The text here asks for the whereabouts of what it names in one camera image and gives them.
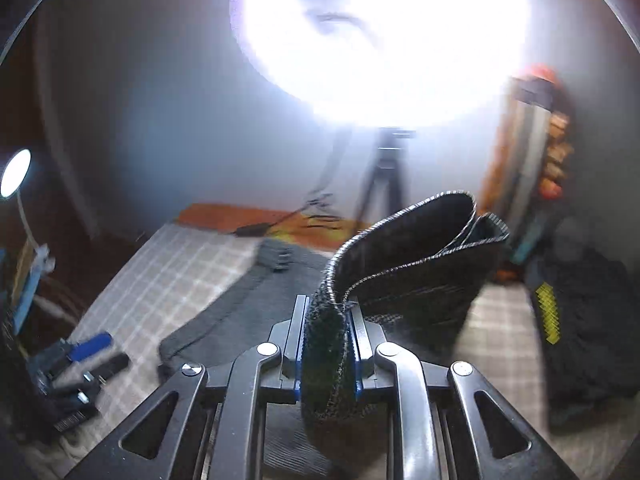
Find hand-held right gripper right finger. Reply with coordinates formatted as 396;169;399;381
349;304;576;480

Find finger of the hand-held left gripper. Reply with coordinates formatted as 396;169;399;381
35;332;115;386
50;352;132;397

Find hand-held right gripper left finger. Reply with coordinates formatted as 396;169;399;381
65;295;309;480

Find dark grey pants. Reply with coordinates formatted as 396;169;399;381
159;191;511;480

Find blue plastic object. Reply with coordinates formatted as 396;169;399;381
10;245;51;336

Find checked bed sheet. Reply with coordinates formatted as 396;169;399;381
50;222;551;480

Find orange blanket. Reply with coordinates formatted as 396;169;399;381
176;203;363;252

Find black tripod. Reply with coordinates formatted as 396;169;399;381
354;127;417;233

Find small white desk lamp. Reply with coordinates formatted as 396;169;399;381
0;149;56;276

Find black garment with yellow pattern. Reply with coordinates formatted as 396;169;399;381
525;217;640;428

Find orange hanging organiser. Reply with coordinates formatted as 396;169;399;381
482;64;576;281

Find black cable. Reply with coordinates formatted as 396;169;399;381
234;130;353;238

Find bright ring light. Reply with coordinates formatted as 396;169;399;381
229;0;532;128

